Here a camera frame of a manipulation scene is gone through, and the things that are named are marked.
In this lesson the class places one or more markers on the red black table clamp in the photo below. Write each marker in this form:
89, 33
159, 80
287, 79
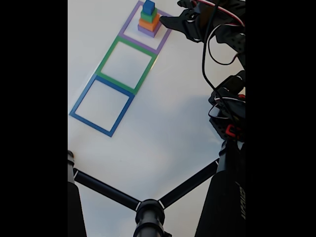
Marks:
232, 130

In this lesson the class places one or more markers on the orange cube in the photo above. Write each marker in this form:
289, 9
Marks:
147, 24

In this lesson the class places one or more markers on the black tripod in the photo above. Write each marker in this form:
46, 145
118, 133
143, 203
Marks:
148, 214

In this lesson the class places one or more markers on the small blue cube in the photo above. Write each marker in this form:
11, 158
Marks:
148, 6

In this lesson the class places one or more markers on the green square frame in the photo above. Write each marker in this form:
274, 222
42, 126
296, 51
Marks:
126, 82

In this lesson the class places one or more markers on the purple square frame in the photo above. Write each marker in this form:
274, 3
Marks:
138, 42

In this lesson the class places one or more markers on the blue square frame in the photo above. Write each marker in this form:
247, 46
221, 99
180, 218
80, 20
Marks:
98, 126

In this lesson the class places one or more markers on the flat purple block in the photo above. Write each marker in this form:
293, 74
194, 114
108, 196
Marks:
146, 32

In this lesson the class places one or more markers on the green cube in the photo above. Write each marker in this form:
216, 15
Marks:
148, 16

